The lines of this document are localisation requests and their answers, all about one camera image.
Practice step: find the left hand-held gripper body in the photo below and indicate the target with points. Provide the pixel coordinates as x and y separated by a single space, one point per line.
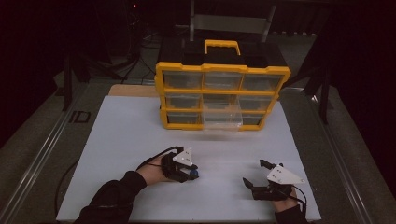
183 158

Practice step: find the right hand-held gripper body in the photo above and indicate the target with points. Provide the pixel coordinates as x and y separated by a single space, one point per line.
283 175

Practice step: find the small blue round wheel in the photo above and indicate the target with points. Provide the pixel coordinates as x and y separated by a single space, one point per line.
194 173

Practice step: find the clear plastic drawer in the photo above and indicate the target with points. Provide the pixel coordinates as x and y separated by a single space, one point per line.
221 119

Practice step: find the yellow black drawer organizer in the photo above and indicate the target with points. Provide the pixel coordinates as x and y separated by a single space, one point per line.
182 90

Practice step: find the person's right hand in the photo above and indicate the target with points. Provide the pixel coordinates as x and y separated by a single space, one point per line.
285 205

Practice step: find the person's left hand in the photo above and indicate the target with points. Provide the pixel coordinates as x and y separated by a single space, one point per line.
152 172

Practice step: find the white board sheet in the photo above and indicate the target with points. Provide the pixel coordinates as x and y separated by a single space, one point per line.
124 140

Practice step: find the grid of clear drawers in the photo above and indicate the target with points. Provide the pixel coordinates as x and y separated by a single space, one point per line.
183 80

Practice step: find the wooden board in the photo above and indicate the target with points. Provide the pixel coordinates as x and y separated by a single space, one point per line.
130 90

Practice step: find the black stand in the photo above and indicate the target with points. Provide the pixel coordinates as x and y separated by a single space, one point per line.
67 84
323 93

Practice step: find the aluminium rail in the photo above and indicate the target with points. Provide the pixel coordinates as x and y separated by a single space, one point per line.
339 161
40 158

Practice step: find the grey metal frame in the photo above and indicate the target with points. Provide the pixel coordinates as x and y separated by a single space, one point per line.
229 23

